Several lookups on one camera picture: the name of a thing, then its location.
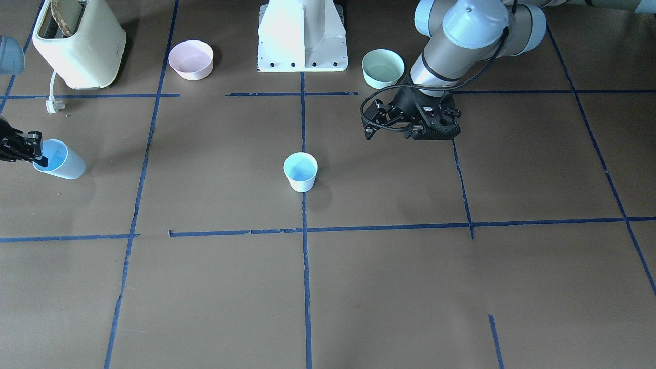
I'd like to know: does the cream toaster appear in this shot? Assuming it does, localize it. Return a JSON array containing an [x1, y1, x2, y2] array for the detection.
[[31, 1, 127, 90]]

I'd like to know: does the pale blue cup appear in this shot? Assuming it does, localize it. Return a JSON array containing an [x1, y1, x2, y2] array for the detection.
[[283, 152, 318, 192]]

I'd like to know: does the pink bowl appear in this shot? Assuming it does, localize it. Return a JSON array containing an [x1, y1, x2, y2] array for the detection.
[[167, 39, 215, 81]]

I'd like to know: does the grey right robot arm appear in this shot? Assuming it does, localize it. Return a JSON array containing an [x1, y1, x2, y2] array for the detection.
[[1, 36, 49, 167]]

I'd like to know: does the green bowl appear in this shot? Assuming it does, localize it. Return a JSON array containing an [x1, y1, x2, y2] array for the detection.
[[361, 49, 405, 89]]

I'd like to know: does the white power plug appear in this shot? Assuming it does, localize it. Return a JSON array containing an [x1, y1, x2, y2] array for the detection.
[[45, 71, 66, 114]]

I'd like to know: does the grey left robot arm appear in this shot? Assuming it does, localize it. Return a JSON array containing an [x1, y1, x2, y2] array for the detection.
[[359, 1, 562, 140]]

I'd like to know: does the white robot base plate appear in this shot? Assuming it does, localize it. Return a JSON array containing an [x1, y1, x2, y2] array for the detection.
[[256, 1, 349, 73]]

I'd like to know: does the bread slice in toaster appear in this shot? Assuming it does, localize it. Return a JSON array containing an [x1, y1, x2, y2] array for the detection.
[[50, 1, 84, 37]]

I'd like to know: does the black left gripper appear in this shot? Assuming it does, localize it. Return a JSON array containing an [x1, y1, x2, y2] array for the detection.
[[364, 87, 462, 140]]

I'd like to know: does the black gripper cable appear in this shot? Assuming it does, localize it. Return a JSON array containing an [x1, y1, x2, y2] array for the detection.
[[360, 31, 510, 134]]

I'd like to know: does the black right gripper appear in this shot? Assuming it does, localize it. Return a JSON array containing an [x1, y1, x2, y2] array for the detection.
[[1, 117, 49, 168]]

